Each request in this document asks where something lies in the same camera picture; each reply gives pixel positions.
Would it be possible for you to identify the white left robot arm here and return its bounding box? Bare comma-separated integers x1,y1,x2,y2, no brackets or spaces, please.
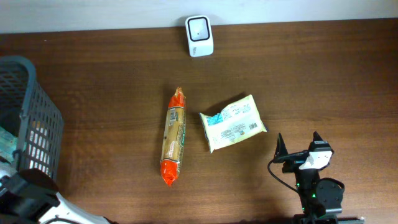
1,169,113,224

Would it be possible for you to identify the orange biscuit pack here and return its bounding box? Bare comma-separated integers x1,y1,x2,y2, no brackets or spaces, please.
160,87,186,186

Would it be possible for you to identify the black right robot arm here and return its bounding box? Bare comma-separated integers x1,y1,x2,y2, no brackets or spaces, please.
267,132,365,224

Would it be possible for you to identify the grey mesh basket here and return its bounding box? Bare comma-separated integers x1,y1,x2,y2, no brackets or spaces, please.
1,55,63,180

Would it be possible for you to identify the yellow snack bag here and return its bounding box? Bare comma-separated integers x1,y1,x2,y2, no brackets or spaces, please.
200,95,268,152

